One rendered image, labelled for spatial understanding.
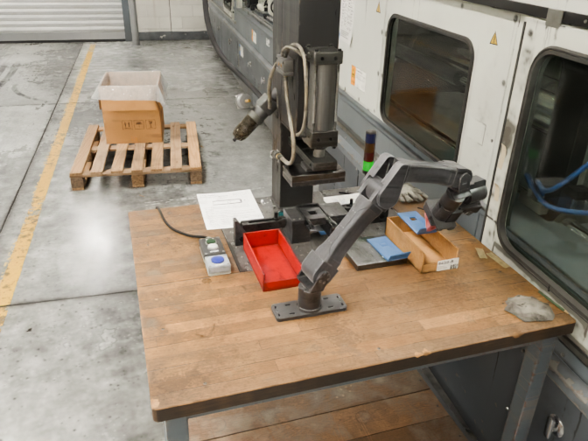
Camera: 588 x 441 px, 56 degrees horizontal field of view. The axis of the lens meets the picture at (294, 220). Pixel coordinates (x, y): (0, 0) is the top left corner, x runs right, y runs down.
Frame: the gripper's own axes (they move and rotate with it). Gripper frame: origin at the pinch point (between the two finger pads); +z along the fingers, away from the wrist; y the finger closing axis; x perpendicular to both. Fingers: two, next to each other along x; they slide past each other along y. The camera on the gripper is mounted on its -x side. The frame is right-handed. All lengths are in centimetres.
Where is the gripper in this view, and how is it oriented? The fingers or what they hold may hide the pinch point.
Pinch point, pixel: (429, 228)
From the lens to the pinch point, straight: 178.2
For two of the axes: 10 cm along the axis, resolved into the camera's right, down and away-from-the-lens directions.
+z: -1.9, 5.2, 8.4
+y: -2.4, -8.5, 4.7
